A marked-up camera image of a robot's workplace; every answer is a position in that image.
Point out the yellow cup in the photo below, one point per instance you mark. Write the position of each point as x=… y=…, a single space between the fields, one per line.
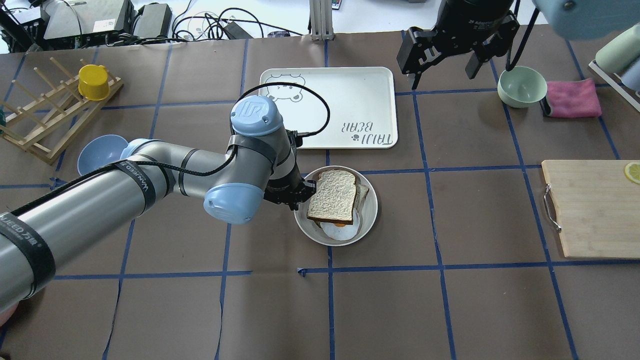
x=93 y=82

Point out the cream bear tray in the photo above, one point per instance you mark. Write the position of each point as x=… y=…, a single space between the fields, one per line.
x=348 y=108

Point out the black equipment boxes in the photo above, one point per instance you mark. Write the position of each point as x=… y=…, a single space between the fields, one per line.
x=80 y=24

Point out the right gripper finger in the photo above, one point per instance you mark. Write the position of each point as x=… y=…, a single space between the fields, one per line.
x=498 y=45
x=418 y=53

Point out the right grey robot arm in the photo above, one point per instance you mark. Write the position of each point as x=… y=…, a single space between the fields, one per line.
x=572 y=20

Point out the pink cloth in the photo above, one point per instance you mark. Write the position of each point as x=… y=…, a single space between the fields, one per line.
x=571 y=99

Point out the green bowl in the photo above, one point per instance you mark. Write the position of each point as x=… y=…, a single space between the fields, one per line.
x=521 y=87

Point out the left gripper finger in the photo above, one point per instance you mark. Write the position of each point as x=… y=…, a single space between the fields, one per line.
x=293 y=203
x=305 y=190

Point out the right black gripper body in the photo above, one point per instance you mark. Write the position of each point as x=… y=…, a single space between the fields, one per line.
x=467 y=22

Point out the blue bowl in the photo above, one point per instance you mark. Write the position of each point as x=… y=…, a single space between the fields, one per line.
x=100 y=152

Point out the wooden rack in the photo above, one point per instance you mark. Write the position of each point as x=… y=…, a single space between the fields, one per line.
x=52 y=120

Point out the bread slice on plate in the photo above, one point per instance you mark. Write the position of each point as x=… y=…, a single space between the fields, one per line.
x=360 y=196

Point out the lemon slice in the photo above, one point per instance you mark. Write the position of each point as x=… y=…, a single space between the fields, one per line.
x=632 y=172

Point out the green mug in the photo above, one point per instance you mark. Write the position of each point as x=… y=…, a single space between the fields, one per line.
x=621 y=52

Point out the fried egg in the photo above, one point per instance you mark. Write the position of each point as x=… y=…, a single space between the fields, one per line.
x=340 y=232

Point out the bread slice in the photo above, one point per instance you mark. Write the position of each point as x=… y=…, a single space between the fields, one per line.
x=334 y=199
x=360 y=196

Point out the aluminium frame post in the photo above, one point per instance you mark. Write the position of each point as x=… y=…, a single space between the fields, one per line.
x=321 y=20

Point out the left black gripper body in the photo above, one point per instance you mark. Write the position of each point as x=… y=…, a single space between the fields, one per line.
x=287 y=183

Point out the wooden cutting board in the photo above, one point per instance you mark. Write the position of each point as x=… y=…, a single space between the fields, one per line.
x=594 y=208

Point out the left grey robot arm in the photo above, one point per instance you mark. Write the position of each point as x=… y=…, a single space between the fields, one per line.
x=260 y=163

